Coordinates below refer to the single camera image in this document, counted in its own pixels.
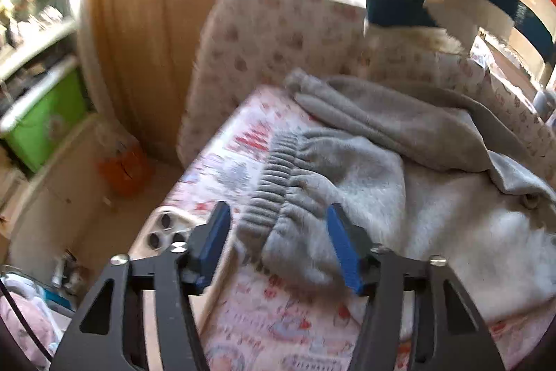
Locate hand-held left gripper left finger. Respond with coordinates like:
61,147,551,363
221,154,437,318
50,201,232,371

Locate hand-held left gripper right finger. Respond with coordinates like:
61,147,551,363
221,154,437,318
326,202,507,371

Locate grey fleece pants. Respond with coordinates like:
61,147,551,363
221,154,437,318
237,69,556,341

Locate white tray with holes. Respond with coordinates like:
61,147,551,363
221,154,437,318
130,206,205,263

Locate printed bed sheet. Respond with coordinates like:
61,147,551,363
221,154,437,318
130,86,556,371

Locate orange bag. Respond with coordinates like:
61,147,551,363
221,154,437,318
98,140,153,198

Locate pink cloth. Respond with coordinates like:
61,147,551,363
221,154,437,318
0,267,66,367

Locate green plastic bin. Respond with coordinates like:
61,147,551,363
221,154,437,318
0,67,90,174

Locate printed bumper cushion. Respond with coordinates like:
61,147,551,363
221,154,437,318
178,0,543,167

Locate cluttered shelf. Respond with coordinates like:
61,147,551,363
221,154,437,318
0,0,79,94

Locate black cable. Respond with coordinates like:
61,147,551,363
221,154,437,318
0,280,53,361

